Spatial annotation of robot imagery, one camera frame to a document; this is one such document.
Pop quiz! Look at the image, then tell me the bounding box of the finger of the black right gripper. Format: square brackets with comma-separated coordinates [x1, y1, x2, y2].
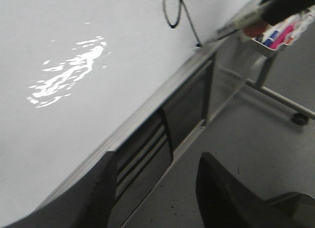
[260, 0, 315, 25]

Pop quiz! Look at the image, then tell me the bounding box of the grey fabric pocket organizer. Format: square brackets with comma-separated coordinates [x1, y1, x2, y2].
[114, 107, 174, 201]

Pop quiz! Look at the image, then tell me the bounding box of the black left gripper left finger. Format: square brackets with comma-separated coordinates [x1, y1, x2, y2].
[9, 152, 118, 228]

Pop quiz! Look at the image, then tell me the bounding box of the black caster wheel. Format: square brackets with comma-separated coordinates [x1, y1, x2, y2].
[291, 113, 309, 126]

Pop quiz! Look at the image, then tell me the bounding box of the white black whiteboard marker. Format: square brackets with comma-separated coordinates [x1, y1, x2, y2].
[209, 1, 271, 42]

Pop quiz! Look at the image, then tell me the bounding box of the blue capped marker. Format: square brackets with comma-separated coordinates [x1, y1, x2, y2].
[262, 31, 280, 47]

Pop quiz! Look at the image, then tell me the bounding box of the white plastic marker tray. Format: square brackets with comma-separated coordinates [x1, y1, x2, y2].
[244, 6, 315, 57]

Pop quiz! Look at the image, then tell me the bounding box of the pink marker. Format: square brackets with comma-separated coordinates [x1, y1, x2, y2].
[269, 25, 294, 49]

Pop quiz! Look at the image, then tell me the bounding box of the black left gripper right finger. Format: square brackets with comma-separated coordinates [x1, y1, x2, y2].
[196, 152, 315, 228]

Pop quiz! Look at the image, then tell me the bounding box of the white whiteboard with frame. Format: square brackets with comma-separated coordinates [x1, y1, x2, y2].
[0, 0, 255, 227]

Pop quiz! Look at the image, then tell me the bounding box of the white whiteboard stand frame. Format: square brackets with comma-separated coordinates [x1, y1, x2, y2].
[120, 39, 315, 228]

